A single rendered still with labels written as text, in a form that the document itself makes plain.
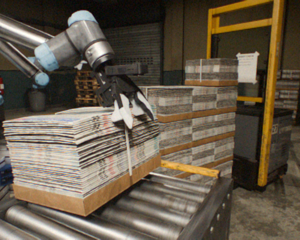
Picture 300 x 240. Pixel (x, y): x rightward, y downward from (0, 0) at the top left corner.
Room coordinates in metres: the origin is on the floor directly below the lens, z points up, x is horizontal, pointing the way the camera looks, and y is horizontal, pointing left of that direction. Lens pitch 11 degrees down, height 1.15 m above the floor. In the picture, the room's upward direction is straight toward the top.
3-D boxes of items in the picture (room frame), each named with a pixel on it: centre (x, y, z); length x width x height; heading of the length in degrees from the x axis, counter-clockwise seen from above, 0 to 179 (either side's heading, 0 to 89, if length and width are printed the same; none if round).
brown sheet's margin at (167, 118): (1.84, -0.08, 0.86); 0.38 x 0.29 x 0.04; 40
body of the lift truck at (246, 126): (2.72, -1.16, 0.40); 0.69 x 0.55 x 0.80; 39
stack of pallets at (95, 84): (8.37, 1.85, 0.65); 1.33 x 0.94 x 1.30; 155
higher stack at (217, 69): (2.21, -0.54, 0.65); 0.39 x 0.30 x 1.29; 39
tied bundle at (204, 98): (2.03, -0.31, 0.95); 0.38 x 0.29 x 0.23; 38
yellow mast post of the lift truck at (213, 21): (2.74, -0.67, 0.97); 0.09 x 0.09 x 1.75; 39
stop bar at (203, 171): (0.90, -0.05, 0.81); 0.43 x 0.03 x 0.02; 61
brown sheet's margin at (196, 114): (2.03, -0.31, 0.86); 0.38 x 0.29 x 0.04; 38
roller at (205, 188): (0.84, 0.00, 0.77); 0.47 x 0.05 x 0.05; 61
